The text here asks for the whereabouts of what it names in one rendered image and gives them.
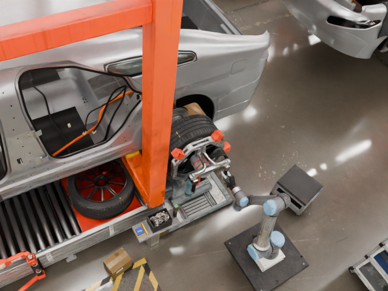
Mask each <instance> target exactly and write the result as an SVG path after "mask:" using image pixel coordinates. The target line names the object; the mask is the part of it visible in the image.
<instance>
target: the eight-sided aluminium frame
mask: <svg viewBox="0 0 388 291"><path fill-rule="evenodd" d="M210 144H212V145H215V146H217V148H221V149H224V147H225V145H224V144H223V142H222V141H221V140H220V142H219V143H217V142H215V141H214V139H213V138H212V137H211V136H209V137H206V138H203V139H201V140H198V141H196V142H194V143H190V144H188V145H187V146H186V147H185V148H184V149H183V153H184V154H185V156H184V157H183V158H182V159H181V160H178V159H173V160H172V161H171V168H170V175H171V177H172V179H175V180H181V181H186V179H187V178H188V176H189V175H190V174H192V173H195V172H196V170H193V171H190V172H189V173H186V174H182V173H178V172H177V170H178V165H179V164H180V163H181V162H182V161H183V160H184V159H185V158H186V157H187V156H188V155H189V154H190V153H191V152H193V151H195V150H198V149H200V148H202V147H205V146H207V145H210ZM221 157H222V156H220V157H214V158H213V159H212V161H214V162H218V161H219V160H220V159H221ZM208 163H209V164H210V167H211V166H214V165H213V164H212V163H210V162H209V161H208Z"/></svg>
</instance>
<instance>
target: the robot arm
mask: <svg viewBox="0 0 388 291"><path fill-rule="evenodd" d="M221 174H222V178H223V180H224V181H226V183H225V184H226V185H227V188H230V190H231V193H232V194H233V196H234V197H235V198H236V201H235V202H234V204H233V210H234V211H236V212H240V211H241V210H242V209H243V208H246V207H249V206H254V205H263V208H264V209H263V210H264V215H263V219H262V222H261V225H260V228H259V232H258V235H257V237H256V238H254V240H253V243H252V244H249V245H248V252H249V254H250V256H251V257H252V259H254V260H259V259H261V258H265V259H268V260H273V259H275V258H276V257H277V256H278V254H279V250H280V249H281V247H282V246H283V245H284V242H285V238H284V236H283V235H282V234H281V233H280V232H278V231H273V228H274V226H275V223H276V220H277V217H278V215H279V212H280V211H282V210H284V209H286V208H288V207H289V205H290V197H289V196H288V195H287V194H285V193H279V194H277V195H265V196H255V195H249V196H247V197H246V196H245V194H244V192H243V191H242V190H241V188H240V187H239V186H237V185H236V183H235V179H234V175H232V174H231V173H229V172H227V176H228V177H229V178H227V177H226V176H225V175H224V173H223V172H221ZM226 178H227V179H226Z"/></svg>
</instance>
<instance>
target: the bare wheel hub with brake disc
mask: <svg viewBox="0 0 388 291"><path fill-rule="evenodd" d="M187 116H189V113H188V111H187V110H186V109H184V108H177V109H174V110H173V113H172V121H171V124H173V123H175V122H176V121H178V120H180V119H182V118H184V117H187Z"/></svg>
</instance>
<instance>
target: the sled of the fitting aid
mask: <svg viewBox="0 0 388 291"><path fill-rule="evenodd" d="M204 182H205V184H206V185H205V186H204V187H202V188H199V189H197V190H195V193H193V195H192V196H191V197H186V196H185V195H184V196H181V197H179V198H177V199H175V200H173V199H172V198H171V197H170V198H168V201H169V202H170V204H171V206H172V207H173V205H175V204H181V203H183V202H185V201H187V200H189V199H191V198H194V197H196V196H198V195H201V194H202V193H204V192H207V191H209V190H211V189H212V184H211V183H210V181H209V179H208V178H206V180H204Z"/></svg>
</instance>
